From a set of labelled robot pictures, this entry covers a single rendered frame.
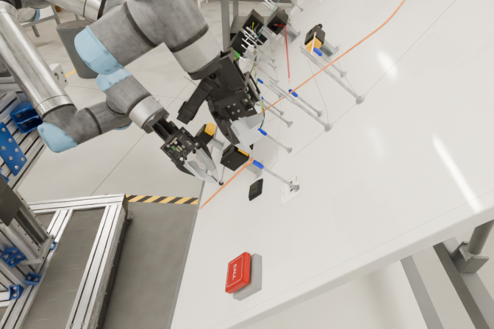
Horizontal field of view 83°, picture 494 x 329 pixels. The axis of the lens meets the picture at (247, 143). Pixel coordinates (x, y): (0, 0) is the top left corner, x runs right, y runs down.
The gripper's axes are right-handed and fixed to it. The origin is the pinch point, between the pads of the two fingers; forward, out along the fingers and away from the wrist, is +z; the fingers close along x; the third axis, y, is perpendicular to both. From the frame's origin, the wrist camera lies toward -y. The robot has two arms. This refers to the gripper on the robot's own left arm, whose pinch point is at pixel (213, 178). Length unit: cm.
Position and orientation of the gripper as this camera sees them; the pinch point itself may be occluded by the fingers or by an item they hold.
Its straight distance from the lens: 71.2
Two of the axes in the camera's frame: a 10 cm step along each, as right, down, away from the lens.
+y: 1.5, -0.4, -9.9
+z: 7.0, 7.1, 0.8
